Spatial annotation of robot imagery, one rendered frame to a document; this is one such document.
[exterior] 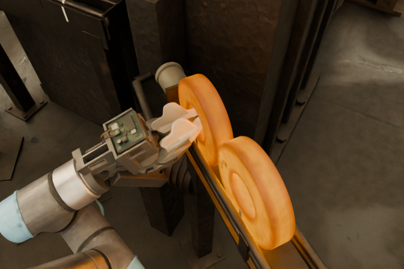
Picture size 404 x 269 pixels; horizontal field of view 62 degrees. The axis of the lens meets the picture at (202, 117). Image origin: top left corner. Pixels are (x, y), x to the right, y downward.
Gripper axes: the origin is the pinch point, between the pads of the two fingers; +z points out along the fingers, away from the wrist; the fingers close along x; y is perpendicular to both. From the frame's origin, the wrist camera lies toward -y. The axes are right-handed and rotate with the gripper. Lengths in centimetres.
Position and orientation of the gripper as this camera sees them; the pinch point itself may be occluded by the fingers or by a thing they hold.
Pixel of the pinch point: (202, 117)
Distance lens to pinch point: 56.1
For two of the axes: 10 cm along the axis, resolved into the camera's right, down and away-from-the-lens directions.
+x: -4.3, -7.1, 5.7
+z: 8.6, -5.1, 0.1
